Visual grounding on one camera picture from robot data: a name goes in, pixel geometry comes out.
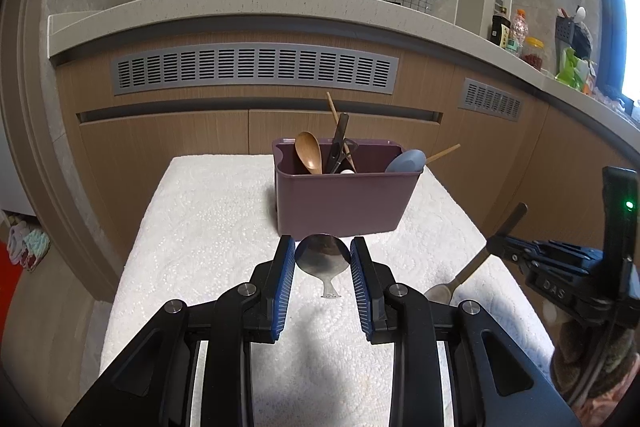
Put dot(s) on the pale blue soup spoon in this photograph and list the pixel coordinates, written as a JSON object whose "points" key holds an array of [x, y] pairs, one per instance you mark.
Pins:
{"points": [[405, 162]]}

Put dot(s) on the person's right forearm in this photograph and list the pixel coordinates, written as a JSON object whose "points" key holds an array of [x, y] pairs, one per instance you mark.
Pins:
{"points": [[605, 372]]}

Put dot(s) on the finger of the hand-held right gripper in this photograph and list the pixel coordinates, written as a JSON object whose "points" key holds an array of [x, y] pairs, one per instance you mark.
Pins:
{"points": [[565, 268], [530, 249]]}

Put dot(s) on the wooden kitchen cabinet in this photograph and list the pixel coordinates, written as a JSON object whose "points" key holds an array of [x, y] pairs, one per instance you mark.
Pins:
{"points": [[175, 132]]}

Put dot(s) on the long grey vent grille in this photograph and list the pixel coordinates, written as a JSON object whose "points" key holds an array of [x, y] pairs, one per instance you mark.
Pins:
{"points": [[250, 69]]}

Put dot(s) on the wooden spoon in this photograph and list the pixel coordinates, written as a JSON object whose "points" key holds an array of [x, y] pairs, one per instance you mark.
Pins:
{"points": [[307, 152]]}

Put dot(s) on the window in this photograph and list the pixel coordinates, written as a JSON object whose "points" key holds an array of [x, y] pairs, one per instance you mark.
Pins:
{"points": [[629, 27]]}

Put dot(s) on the orange-capped plastic bottle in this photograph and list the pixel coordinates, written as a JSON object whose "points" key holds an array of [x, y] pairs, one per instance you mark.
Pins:
{"points": [[518, 32]]}

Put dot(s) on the grey countertop utensil holder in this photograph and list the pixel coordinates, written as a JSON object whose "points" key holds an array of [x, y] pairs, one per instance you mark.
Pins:
{"points": [[570, 32]]}

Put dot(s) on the small grey vent grille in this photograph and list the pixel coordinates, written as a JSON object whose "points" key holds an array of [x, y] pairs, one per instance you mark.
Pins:
{"points": [[492, 99]]}

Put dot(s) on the dark sauce bottle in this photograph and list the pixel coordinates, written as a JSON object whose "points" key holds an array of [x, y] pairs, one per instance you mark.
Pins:
{"points": [[500, 32]]}

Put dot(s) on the wooden chopstick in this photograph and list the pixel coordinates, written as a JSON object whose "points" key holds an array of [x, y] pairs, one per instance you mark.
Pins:
{"points": [[335, 112], [442, 153]]}

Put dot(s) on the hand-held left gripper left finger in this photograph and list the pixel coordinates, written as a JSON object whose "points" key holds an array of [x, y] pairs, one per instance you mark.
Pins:
{"points": [[282, 287]]}

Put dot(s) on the green packet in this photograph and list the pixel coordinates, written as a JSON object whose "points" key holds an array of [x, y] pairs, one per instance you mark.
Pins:
{"points": [[570, 69]]}

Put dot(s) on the colourful cloth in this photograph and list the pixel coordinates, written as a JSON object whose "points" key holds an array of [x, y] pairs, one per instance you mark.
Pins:
{"points": [[27, 244]]}

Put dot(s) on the purple plastic utensil holder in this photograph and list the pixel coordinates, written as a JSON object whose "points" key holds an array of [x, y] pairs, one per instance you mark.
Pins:
{"points": [[340, 202]]}

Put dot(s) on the yellow-lidded jar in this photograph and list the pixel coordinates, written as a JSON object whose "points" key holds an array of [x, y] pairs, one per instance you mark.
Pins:
{"points": [[532, 54]]}

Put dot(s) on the short stainless steel spoon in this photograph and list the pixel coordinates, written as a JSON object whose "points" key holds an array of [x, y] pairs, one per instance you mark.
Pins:
{"points": [[322, 257]]}

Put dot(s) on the white textured towel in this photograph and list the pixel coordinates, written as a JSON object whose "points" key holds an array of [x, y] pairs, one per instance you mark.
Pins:
{"points": [[200, 217]]}

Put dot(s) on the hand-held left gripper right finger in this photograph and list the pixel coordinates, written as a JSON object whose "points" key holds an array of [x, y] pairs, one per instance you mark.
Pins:
{"points": [[361, 292]]}

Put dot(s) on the person's right hand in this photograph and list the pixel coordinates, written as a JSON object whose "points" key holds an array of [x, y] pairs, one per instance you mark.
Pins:
{"points": [[551, 313]]}

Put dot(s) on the white stone countertop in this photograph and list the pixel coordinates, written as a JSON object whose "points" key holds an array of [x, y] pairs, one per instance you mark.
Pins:
{"points": [[250, 7]]}

